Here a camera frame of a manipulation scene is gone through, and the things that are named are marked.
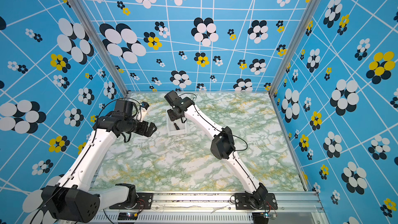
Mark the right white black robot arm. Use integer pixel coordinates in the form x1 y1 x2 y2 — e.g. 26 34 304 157
164 91 268 209

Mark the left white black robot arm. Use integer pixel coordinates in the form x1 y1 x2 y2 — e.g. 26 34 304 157
41 109 157 223

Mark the white plastic bin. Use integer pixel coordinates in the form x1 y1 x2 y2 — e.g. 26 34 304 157
166 109 189 136

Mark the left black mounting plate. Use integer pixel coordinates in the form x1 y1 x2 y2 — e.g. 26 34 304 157
109 192 154 210

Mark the black mounting plate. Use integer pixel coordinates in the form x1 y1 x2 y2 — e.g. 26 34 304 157
230 192 278 210
109 192 154 210

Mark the left controller board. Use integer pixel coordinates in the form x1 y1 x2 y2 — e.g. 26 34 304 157
118 212 138 222

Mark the controller board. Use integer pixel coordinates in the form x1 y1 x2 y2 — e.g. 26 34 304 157
252 213 269 224
118 212 138 222

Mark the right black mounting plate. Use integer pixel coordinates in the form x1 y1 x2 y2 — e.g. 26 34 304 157
230 192 278 210

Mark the right controller board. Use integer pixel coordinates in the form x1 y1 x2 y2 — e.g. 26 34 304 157
252 213 269 224

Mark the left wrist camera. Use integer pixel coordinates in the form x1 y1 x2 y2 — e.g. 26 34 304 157
136 102 150 122

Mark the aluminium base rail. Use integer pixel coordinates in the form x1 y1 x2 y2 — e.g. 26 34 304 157
90 191 329 224

